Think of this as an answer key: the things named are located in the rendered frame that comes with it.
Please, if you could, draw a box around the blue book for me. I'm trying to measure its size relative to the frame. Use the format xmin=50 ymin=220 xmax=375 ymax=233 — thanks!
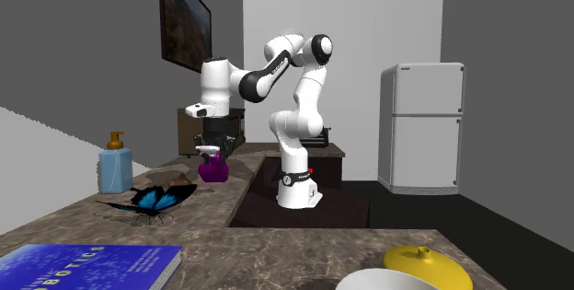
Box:
xmin=0 ymin=244 xmax=183 ymax=290

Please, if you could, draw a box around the white bowl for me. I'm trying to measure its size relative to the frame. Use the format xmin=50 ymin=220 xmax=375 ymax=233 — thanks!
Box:
xmin=334 ymin=267 xmax=443 ymax=290

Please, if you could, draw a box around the purple kettle with white handle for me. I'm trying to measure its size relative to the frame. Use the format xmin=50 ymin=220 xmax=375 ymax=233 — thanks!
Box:
xmin=195 ymin=145 xmax=231 ymax=184

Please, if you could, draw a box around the blue and black butterfly figure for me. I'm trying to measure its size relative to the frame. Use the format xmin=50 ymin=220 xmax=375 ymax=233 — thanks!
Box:
xmin=95 ymin=183 xmax=199 ymax=226

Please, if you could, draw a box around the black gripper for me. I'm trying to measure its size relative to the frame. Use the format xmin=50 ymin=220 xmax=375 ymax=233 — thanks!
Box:
xmin=192 ymin=117 xmax=237 ymax=163

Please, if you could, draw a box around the small brown pointed object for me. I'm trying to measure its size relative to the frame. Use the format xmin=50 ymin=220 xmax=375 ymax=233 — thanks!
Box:
xmin=169 ymin=172 xmax=195 ymax=187

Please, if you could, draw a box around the framed landscape wall picture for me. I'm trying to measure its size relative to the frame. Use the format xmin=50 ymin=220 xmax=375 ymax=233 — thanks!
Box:
xmin=157 ymin=0 xmax=213 ymax=75

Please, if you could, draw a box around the brown cabinet with dark appliance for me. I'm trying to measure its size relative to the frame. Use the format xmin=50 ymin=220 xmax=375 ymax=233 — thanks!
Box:
xmin=177 ymin=107 xmax=247 ymax=158

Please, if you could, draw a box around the white refrigerator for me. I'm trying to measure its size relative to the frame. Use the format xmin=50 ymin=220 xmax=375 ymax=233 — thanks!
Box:
xmin=377 ymin=62 xmax=466 ymax=196

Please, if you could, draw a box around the dark robot stand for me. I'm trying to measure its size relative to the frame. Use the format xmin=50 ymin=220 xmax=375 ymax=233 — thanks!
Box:
xmin=228 ymin=156 xmax=372 ymax=229

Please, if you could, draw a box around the yellow lid with knob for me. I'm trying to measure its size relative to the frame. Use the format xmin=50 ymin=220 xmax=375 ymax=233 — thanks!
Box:
xmin=382 ymin=245 xmax=475 ymax=290

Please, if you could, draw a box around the blue soap dispenser gold pump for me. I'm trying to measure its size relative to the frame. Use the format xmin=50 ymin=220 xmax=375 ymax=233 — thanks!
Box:
xmin=98 ymin=131 xmax=134 ymax=194

